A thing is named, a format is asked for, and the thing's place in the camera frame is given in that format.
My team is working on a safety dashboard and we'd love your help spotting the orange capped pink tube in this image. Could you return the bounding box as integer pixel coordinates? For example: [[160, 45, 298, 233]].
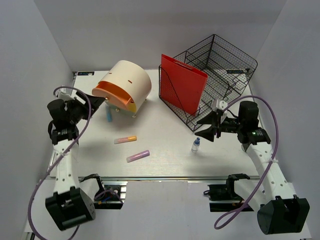
[[114, 135, 137, 144]]

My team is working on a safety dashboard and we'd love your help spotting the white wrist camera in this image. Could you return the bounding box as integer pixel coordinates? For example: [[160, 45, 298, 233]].
[[55, 90, 73, 102], [211, 99, 228, 112]]

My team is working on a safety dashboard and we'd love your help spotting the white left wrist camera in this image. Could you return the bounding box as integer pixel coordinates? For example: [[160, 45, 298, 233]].
[[55, 90, 73, 102]]

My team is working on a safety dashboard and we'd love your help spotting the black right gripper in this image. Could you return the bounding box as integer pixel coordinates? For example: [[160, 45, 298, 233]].
[[194, 109, 244, 142]]

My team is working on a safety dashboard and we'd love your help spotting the yellow bottom drawer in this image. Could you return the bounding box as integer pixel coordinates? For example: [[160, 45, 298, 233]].
[[117, 101, 137, 113]]

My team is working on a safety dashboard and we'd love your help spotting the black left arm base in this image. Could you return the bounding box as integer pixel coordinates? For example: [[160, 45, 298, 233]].
[[79, 173, 126, 210]]

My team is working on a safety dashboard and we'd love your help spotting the cream semicircular drawer box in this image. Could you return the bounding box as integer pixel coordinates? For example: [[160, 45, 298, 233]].
[[96, 60, 152, 117]]

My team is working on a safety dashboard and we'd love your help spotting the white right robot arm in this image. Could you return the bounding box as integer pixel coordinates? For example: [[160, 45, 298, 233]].
[[196, 97, 310, 235]]

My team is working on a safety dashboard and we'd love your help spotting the blue tube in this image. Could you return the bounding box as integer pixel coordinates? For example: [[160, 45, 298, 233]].
[[106, 106, 113, 123]]

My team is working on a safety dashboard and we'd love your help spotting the purple tube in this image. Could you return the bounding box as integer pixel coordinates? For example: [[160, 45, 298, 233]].
[[126, 150, 150, 163]]

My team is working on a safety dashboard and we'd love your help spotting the red file folder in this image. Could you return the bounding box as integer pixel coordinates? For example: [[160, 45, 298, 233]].
[[159, 54, 208, 116]]

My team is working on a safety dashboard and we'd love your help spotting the small blue capped bottle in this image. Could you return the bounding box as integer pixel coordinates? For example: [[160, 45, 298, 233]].
[[191, 137, 201, 153]]

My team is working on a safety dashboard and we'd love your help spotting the black wire mesh organizer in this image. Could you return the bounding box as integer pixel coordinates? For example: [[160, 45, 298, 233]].
[[158, 34, 258, 132]]

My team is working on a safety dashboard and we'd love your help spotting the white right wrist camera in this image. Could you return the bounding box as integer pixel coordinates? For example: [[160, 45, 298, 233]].
[[211, 99, 228, 112]]

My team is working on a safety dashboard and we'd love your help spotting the peach top drawer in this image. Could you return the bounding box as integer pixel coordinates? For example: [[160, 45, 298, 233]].
[[91, 81, 134, 107]]

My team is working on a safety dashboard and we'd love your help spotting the aluminium front rail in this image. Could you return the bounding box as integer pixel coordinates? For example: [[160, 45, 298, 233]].
[[77, 175, 260, 181]]

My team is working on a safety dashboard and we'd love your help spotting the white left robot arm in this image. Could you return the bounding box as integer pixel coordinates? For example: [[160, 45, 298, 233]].
[[45, 91, 105, 231]]

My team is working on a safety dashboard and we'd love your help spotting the black label sticker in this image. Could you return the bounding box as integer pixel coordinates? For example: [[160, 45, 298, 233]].
[[77, 71, 95, 76]]

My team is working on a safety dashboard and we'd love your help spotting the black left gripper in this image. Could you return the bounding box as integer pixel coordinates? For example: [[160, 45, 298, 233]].
[[68, 90, 106, 124]]

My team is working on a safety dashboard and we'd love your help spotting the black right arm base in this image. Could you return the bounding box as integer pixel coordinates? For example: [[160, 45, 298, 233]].
[[203, 173, 260, 213]]

